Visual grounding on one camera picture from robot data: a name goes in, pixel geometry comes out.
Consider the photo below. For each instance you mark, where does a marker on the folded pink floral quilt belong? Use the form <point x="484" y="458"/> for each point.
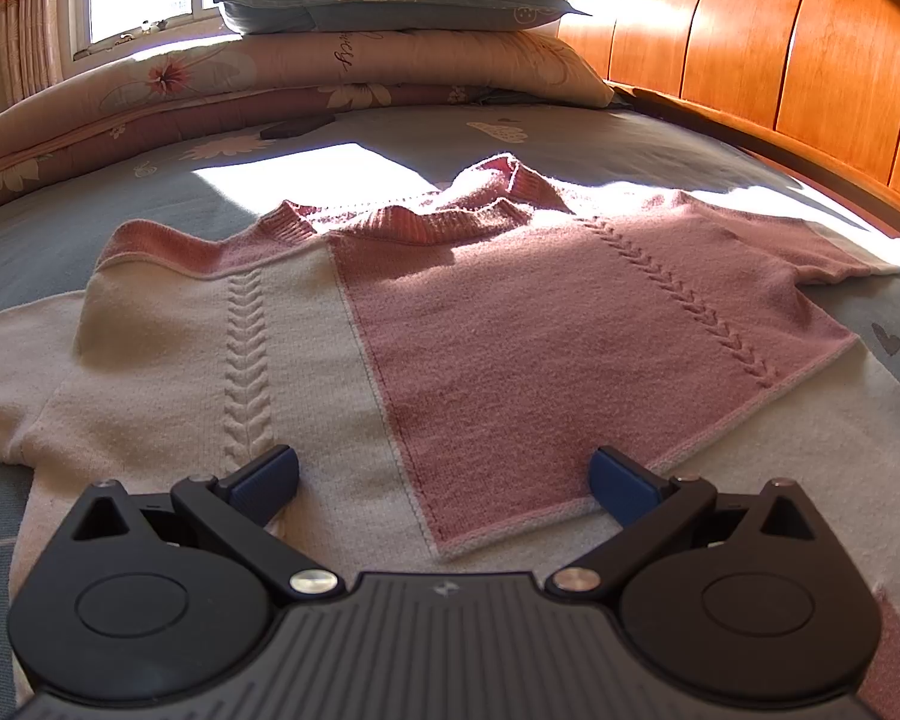
<point x="195" y="82"/>

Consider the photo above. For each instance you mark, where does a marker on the small dark flat object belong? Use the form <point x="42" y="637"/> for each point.
<point x="296" y="126"/>

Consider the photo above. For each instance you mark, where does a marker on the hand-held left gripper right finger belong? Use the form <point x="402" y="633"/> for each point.
<point x="622" y="487"/>

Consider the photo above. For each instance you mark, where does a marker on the pink striped floral curtain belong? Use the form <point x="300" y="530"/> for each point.
<point x="26" y="15"/>

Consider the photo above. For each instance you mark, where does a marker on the pink and cream knit sweater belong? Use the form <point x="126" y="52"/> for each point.
<point x="495" y="330"/>

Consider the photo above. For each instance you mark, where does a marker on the wooden headboard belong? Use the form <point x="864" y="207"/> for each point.
<point x="757" y="30"/>

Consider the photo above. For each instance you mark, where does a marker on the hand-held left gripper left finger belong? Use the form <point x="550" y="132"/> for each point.
<point x="266" y="480"/>

